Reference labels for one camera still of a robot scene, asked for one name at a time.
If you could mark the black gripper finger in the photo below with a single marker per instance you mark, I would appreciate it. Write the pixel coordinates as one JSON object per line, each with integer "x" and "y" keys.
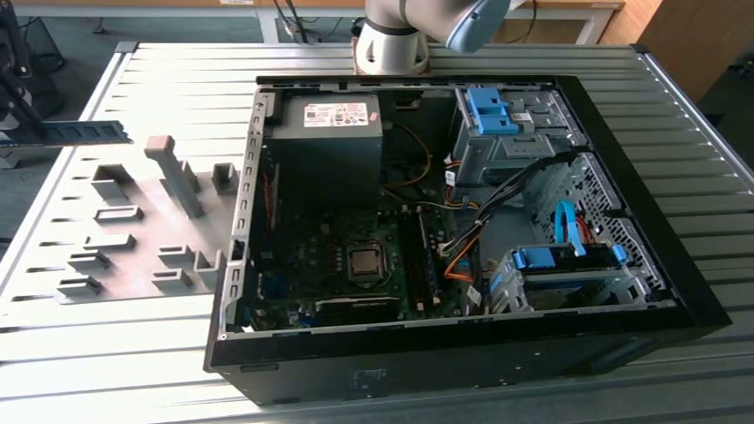
{"x": 30, "y": 117}

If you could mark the black RAM slot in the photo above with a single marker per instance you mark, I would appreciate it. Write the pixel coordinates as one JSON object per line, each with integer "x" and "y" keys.
{"x": 410, "y": 265}

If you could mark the white adapter box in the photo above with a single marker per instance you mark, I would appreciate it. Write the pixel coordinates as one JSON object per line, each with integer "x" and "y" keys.
{"x": 7, "y": 160}

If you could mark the grey parts rack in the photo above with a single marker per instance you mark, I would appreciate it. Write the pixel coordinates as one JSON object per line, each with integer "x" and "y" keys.
{"x": 147, "y": 207}

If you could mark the grey power supply unit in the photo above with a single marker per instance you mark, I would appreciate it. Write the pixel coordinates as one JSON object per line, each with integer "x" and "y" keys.
{"x": 330, "y": 154}

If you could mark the silver CPU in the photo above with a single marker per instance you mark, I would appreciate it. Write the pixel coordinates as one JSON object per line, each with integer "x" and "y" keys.
{"x": 364, "y": 264}

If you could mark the black graphics card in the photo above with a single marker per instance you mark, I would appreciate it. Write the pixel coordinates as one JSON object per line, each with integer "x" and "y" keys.
{"x": 359, "y": 309}

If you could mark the green motherboard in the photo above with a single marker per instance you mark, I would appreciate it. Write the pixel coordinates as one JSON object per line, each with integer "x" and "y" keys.
{"x": 394, "y": 287}

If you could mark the tall grey metal drive cage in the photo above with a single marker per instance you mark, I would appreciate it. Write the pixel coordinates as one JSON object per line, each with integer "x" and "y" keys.
{"x": 518, "y": 150}

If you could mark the black PC case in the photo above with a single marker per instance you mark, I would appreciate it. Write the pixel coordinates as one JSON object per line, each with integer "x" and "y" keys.
{"x": 413, "y": 362}

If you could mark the hard disk in blue carrier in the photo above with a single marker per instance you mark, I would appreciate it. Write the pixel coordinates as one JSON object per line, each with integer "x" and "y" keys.
{"x": 542, "y": 258}

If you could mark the low grey metal drive cage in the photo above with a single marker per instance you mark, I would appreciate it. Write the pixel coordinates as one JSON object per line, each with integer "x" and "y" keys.
{"x": 577, "y": 282}

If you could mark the brown wooden cabinet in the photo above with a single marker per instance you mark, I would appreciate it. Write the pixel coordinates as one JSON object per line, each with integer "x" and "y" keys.
{"x": 695, "y": 44}

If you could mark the blue plastic bay bracket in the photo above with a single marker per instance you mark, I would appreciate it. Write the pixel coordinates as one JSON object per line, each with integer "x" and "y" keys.
{"x": 489, "y": 110}

